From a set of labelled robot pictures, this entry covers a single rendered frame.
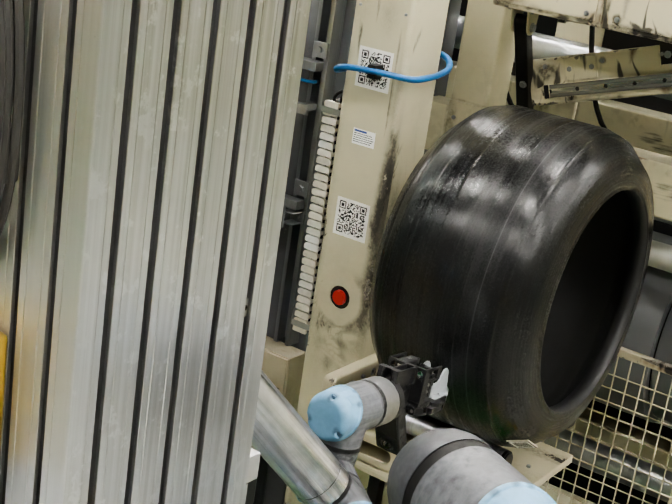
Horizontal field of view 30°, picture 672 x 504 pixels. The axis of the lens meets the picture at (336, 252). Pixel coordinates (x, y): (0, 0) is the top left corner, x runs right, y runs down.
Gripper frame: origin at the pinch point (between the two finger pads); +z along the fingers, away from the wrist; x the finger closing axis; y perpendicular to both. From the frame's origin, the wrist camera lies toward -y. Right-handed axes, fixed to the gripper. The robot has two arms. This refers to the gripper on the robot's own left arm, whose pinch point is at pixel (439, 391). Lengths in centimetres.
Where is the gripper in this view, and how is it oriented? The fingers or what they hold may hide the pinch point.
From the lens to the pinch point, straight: 212.9
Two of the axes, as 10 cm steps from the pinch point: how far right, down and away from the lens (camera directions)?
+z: 5.5, -0.6, 8.3
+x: -8.1, -2.9, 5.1
